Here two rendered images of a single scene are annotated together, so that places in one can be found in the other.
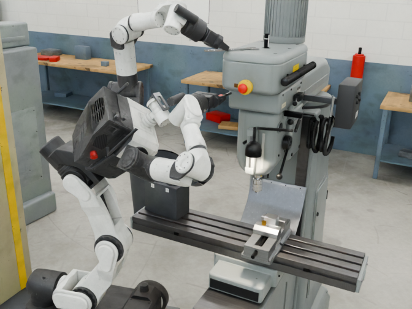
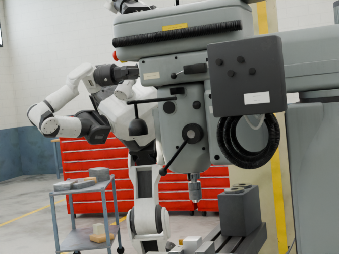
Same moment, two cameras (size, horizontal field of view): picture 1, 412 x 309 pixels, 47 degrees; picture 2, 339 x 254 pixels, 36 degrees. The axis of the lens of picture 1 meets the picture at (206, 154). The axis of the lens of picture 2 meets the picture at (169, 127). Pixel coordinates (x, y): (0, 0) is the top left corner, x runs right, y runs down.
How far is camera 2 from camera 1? 291 cm
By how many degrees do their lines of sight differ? 84
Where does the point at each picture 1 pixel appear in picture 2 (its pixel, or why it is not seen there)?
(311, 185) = (303, 239)
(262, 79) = not seen: hidden behind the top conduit
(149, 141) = (110, 112)
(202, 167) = (34, 116)
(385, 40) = not seen: outside the picture
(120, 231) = (142, 206)
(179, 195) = (223, 204)
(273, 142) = (162, 125)
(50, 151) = not seen: hidden behind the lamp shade
